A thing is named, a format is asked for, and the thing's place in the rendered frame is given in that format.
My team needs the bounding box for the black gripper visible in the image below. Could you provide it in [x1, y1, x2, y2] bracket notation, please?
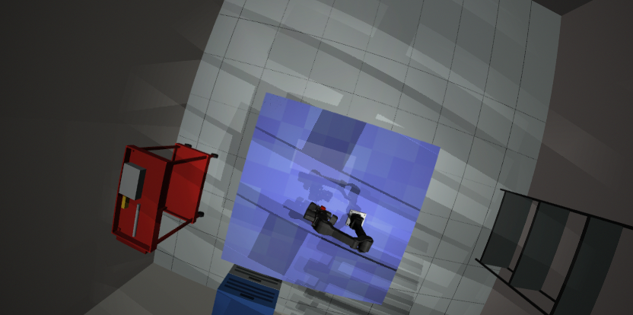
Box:
[308, 202, 338, 225]

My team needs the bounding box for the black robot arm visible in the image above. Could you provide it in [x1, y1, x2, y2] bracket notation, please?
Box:
[304, 208, 374, 253]

